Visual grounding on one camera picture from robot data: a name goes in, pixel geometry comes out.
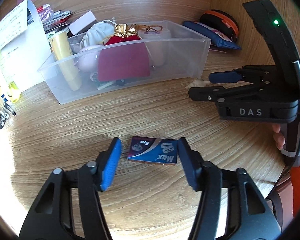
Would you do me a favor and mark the grey pen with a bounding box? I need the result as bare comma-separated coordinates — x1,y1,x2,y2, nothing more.
3,101,16,116

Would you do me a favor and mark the round beige lidded tub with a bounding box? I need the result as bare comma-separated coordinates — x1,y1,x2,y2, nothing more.
138,25,172,67

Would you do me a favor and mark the cream seashell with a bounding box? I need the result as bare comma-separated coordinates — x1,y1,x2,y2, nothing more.
185,80,211,89

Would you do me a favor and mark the black orange round case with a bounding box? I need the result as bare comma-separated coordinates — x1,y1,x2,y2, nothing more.
199,9,239,43

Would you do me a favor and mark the person right hand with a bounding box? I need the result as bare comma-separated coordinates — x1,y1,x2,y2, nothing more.
271,124,286,150

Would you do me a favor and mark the blue zip pouch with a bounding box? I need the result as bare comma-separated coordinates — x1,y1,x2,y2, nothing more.
183,21,242,50

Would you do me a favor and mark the cream yellow cosmetic tube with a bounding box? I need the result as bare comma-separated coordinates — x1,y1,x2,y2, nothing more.
49,31,82,91

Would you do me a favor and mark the yellow liquid spray bottle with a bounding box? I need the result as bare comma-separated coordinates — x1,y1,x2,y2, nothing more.
0,49,21,103

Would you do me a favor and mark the blue Max staples box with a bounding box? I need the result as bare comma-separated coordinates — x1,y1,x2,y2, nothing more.
127,136,178,165

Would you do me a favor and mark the pink round compact case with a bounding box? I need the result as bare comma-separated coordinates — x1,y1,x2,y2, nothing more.
77,44,102,73

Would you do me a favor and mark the red velvet gift pouch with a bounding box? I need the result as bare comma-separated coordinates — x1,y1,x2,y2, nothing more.
97,24,150,81

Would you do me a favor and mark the clear plastic storage bin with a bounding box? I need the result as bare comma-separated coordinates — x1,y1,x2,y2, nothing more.
37,21,211,105

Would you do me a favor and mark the dark green spray bottle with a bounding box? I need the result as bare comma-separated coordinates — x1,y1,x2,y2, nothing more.
90,73,125,90

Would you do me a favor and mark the small white cardboard box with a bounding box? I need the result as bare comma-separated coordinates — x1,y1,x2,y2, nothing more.
69,10,97,35

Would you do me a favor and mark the stack of booklets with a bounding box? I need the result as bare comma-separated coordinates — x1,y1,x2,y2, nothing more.
37,4,74,34

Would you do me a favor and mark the white drawstring cloth pouch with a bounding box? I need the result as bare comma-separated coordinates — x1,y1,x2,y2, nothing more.
80,18,116,49

